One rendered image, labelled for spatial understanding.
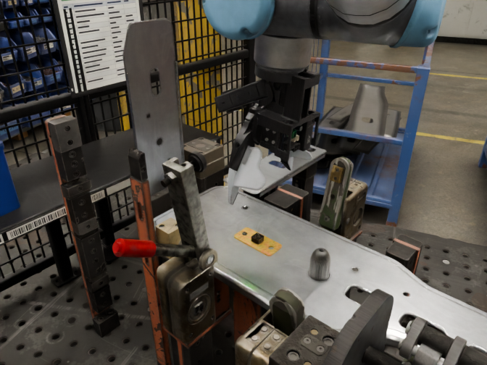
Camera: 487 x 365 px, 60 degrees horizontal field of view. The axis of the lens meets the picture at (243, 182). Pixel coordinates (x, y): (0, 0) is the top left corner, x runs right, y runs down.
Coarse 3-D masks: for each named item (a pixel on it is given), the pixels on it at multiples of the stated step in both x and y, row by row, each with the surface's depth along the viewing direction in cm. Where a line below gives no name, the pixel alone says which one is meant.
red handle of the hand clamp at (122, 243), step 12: (120, 240) 50; (132, 240) 51; (144, 240) 53; (120, 252) 50; (132, 252) 51; (144, 252) 52; (156, 252) 54; (168, 252) 56; (180, 252) 58; (192, 252) 60
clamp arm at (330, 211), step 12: (336, 168) 77; (348, 168) 76; (336, 180) 77; (348, 180) 77; (336, 192) 78; (324, 204) 80; (336, 204) 78; (324, 216) 81; (336, 216) 79; (336, 228) 80
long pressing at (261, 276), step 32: (224, 192) 89; (224, 224) 79; (256, 224) 79; (288, 224) 79; (224, 256) 71; (256, 256) 71; (288, 256) 71; (352, 256) 71; (384, 256) 71; (256, 288) 64; (320, 288) 64; (384, 288) 64; (416, 288) 64; (320, 320) 59; (448, 320) 59; (480, 320) 59
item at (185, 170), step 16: (176, 160) 54; (192, 160) 55; (176, 176) 52; (192, 176) 53; (176, 192) 55; (192, 192) 54; (176, 208) 57; (192, 208) 55; (192, 224) 56; (192, 240) 59; (208, 240) 60
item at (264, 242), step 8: (240, 232) 76; (248, 232) 76; (256, 232) 76; (240, 240) 74; (248, 240) 74; (256, 240) 73; (264, 240) 74; (272, 240) 74; (256, 248) 72; (264, 248) 72
